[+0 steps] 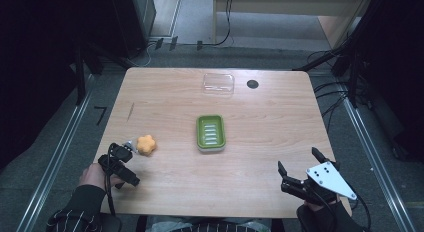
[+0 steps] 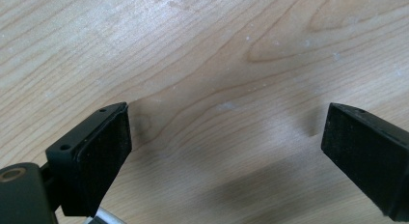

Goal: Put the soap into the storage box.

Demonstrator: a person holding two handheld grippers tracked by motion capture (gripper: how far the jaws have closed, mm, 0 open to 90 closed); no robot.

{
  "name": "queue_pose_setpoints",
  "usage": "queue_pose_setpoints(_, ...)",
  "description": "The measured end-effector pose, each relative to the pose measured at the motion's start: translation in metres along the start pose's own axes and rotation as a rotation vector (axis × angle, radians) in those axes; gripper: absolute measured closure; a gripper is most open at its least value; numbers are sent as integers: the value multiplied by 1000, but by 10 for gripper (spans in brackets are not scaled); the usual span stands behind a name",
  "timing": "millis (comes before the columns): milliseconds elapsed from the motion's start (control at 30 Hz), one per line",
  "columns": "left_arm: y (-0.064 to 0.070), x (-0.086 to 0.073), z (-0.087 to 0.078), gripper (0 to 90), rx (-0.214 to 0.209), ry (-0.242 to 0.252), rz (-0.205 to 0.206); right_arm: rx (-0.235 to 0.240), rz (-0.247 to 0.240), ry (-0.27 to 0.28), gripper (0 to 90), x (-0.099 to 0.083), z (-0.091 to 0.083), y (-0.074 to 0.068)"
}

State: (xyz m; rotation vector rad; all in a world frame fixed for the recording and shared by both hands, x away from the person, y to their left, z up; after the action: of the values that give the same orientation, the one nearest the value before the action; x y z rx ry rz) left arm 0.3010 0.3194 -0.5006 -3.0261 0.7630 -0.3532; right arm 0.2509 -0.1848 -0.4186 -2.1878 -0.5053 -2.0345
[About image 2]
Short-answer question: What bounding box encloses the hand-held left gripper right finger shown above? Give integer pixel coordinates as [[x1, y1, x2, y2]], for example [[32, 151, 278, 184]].
[[320, 102, 409, 223]]

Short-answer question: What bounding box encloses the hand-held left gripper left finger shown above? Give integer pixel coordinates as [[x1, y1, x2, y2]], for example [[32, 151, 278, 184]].
[[44, 101, 133, 218]]

